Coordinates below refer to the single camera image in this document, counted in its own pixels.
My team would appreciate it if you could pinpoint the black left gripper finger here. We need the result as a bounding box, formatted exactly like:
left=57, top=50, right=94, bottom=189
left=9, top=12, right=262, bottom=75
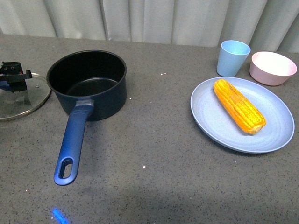
left=0, top=62, right=32, bottom=93

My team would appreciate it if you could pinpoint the glass lid with blue knob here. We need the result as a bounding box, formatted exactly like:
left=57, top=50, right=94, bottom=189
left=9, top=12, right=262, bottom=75
left=0, top=73, right=51, bottom=121

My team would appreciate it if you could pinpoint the yellow corn cob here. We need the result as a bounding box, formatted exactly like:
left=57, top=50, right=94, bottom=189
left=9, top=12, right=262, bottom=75
left=213, top=79, right=267, bottom=134

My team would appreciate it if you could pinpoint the dark blue saucepan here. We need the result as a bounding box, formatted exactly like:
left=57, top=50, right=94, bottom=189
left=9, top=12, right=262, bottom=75
left=46, top=50, right=127, bottom=186

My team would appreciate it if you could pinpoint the light blue plate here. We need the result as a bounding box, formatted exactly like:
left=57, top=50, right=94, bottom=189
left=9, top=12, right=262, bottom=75
left=191, top=77, right=295, bottom=154

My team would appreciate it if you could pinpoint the light blue cup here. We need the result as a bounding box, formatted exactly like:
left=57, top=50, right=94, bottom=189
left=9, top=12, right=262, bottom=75
left=216, top=40, right=251, bottom=77

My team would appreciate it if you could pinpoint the pink bowl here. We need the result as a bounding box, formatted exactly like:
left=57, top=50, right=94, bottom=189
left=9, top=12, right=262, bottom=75
left=249, top=51, right=297, bottom=86

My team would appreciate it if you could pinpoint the white curtain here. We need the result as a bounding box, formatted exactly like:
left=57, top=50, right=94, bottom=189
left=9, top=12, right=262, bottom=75
left=0, top=0, right=299, bottom=53

